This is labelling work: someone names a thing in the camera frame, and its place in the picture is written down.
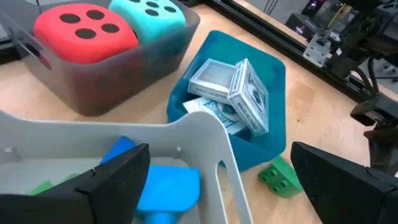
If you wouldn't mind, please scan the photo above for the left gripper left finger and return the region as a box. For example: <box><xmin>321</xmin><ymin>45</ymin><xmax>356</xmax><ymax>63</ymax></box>
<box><xmin>0</xmin><ymin>142</ymin><xmax>152</xmax><ymax>224</ymax></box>

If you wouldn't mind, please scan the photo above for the green two-stud toy block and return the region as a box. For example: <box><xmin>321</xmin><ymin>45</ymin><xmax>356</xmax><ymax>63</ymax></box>
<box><xmin>29</xmin><ymin>179</ymin><xmax>53</xmax><ymax>197</ymax></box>

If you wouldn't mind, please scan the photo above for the red foam die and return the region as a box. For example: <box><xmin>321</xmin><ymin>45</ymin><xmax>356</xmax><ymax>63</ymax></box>
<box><xmin>33</xmin><ymin>2</ymin><xmax>140</xmax><ymax>65</ymax></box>

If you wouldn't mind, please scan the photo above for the light grey plastic bin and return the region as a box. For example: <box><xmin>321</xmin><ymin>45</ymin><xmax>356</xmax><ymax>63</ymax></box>
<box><xmin>0</xmin><ymin>110</ymin><xmax>254</xmax><ymax>224</ymax></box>

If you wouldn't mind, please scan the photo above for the blue toy block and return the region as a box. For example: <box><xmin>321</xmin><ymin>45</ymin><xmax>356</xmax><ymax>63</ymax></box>
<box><xmin>98</xmin><ymin>134</ymin><xmax>137</xmax><ymax>166</ymax></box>
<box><xmin>134</xmin><ymin>164</ymin><xmax>202</xmax><ymax>224</ymax></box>

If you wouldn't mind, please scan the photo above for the black perforated computer case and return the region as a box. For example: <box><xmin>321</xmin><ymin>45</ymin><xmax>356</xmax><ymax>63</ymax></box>
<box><xmin>285</xmin><ymin>12</ymin><xmax>315</xmax><ymax>40</ymax></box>

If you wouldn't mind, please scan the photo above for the white playing card box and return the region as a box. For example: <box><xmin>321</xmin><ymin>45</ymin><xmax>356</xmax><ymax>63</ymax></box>
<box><xmin>227</xmin><ymin>57</ymin><xmax>270</xmax><ymax>138</ymax></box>
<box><xmin>187</xmin><ymin>57</ymin><xmax>236</xmax><ymax>105</ymax></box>
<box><xmin>182</xmin><ymin>96</ymin><xmax>249</xmax><ymax>136</ymax></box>

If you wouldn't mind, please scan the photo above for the black aluminium table frame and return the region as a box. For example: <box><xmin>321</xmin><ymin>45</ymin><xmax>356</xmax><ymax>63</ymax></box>
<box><xmin>203</xmin><ymin>0</ymin><xmax>379</xmax><ymax>104</ymax></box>

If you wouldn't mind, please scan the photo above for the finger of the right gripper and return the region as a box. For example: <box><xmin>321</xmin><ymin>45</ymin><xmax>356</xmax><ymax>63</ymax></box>
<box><xmin>350</xmin><ymin>95</ymin><xmax>398</xmax><ymax>127</ymax></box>
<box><xmin>363</xmin><ymin>125</ymin><xmax>398</xmax><ymax>175</ymax></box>

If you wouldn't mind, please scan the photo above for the teal foam die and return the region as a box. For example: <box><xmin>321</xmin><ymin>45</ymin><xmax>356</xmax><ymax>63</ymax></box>
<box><xmin>108</xmin><ymin>0</ymin><xmax>187</xmax><ymax>45</ymax></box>

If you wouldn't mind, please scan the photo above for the teal plastic bin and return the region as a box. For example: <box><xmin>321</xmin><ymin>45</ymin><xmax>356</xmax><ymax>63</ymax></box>
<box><xmin>166</xmin><ymin>29</ymin><xmax>287</xmax><ymax>172</ymax></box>

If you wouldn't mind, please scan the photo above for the smoky translucent plastic bin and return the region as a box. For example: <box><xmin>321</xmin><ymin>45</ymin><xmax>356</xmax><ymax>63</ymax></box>
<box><xmin>0</xmin><ymin>0</ymin><xmax>201</xmax><ymax>118</ymax></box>

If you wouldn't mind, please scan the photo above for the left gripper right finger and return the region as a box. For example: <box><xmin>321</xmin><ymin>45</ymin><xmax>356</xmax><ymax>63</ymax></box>
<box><xmin>290</xmin><ymin>141</ymin><xmax>398</xmax><ymax>224</ymax></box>

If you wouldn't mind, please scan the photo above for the small green toy block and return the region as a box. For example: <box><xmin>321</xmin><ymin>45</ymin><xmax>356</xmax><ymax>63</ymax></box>
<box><xmin>257</xmin><ymin>154</ymin><xmax>305</xmax><ymax>200</ymax></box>

